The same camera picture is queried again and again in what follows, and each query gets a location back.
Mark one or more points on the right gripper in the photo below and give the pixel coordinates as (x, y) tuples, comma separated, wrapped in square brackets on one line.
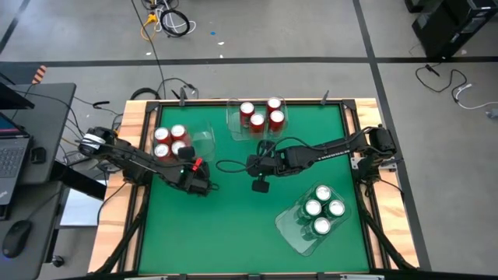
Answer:
[(268, 163)]

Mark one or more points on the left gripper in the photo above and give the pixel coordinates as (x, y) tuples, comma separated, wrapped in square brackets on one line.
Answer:
[(194, 183)]

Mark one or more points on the red Fanta soda can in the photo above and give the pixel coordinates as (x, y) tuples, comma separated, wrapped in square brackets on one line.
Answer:
[(162, 151), (179, 132), (162, 135), (176, 145)]

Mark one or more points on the clear plastic bin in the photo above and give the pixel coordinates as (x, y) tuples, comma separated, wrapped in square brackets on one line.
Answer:
[(292, 229), (204, 140), (233, 124)]

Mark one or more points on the red Coca-Cola soda can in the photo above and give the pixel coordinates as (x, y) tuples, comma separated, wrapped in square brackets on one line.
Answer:
[(276, 116), (247, 109), (274, 103), (257, 120)]

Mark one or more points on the green Sprite soda can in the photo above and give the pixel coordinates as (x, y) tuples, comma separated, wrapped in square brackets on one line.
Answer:
[(322, 225), (336, 208), (323, 192), (313, 207)]

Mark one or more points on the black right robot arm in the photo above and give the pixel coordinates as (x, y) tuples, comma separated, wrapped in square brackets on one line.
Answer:
[(330, 149)]

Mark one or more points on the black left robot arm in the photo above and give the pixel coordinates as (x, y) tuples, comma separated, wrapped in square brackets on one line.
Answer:
[(128, 157)]

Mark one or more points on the small red tag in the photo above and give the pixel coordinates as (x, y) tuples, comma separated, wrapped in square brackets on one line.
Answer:
[(197, 164)]

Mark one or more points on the green table mat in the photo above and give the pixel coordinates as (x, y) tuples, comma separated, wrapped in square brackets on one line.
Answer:
[(233, 233)]

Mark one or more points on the black caster wheel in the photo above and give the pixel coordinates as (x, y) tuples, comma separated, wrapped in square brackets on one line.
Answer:
[(58, 261)]

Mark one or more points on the black desk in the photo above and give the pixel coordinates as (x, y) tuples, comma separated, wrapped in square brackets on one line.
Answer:
[(50, 116)]

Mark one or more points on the small black device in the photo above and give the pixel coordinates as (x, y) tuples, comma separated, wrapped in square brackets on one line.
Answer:
[(37, 155)]

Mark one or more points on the black laptop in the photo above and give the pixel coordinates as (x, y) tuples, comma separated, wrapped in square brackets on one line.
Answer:
[(13, 163)]

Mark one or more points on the black computer mouse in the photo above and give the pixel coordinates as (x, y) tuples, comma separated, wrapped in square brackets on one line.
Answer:
[(16, 238)]

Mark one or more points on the orange black striped block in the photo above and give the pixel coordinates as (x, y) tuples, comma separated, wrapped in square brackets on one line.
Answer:
[(39, 74)]

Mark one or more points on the black monitor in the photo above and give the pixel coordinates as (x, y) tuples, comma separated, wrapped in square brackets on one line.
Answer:
[(11, 100)]

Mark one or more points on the dark blue mat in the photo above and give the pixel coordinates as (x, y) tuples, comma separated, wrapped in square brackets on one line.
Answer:
[(15, 74)]

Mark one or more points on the black equipment case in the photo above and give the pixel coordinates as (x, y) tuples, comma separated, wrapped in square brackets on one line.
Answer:
[(447, 27)]

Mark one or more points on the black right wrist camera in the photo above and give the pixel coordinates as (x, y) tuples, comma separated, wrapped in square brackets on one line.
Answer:
[(260, 186)]

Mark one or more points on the short black post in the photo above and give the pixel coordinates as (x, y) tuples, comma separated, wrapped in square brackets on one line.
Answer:
[(325, 97), (181, 97)]

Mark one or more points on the black metal frame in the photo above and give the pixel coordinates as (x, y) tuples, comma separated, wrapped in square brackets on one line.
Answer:
[(349, 106)]

